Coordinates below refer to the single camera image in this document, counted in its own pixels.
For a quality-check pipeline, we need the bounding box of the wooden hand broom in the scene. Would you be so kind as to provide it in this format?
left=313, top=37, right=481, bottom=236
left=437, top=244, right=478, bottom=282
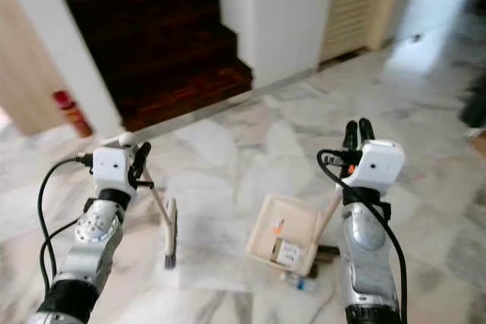
left=117, top=132, right=180, bottom=270

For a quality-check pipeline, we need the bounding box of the beige dustpan with wooden handle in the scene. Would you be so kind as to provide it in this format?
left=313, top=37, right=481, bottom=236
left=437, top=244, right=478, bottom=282
left=245, top=189, right=346, bottom=278

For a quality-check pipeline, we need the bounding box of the red canister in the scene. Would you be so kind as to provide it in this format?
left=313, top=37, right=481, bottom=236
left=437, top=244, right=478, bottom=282
left=52, top=90, right=94, bottom=140

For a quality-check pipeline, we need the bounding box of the dark wooden staircase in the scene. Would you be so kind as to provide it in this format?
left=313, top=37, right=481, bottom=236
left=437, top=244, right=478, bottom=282
left=49, top=0, right=254, bottom=132

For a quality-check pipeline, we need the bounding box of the small cardboard box with label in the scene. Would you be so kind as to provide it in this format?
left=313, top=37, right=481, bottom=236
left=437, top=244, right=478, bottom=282
left=273, top=238, right=309, bottom=269

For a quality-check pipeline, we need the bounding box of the dark object at room edge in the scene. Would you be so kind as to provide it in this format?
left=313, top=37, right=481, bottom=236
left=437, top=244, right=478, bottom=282
left=459, top=72, right=486, bottom=132

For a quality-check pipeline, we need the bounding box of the light wooden panel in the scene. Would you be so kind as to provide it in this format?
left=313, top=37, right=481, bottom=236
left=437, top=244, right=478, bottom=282
left=0, top=0, right=67, bottom=137

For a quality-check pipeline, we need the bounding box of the beige louvered door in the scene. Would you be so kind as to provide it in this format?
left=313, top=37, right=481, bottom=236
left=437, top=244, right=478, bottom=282
left=318, top=0, right=405, bottom=64

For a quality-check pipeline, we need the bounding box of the clear plastic bottle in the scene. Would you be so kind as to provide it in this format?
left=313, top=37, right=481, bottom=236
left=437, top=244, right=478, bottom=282
left=283, top=272, right=317, bottom=294

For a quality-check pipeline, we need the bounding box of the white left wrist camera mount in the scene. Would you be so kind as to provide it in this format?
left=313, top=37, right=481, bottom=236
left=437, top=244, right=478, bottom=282
left=92, top=145, right=140, bottom=193

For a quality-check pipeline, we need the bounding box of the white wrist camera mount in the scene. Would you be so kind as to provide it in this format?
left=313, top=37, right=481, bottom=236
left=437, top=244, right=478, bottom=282
left=92, top=145, right=140, bottom=193
left=352, top=139, right=406, bottom=193

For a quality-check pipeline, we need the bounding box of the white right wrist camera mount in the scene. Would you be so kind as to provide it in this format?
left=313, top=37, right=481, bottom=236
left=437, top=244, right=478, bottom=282
left=352, top=139, right=406, bottom=193

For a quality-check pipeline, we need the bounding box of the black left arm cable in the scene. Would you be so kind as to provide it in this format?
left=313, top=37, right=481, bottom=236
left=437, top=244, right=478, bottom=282
left=36, top=154, right=96, bottom=296

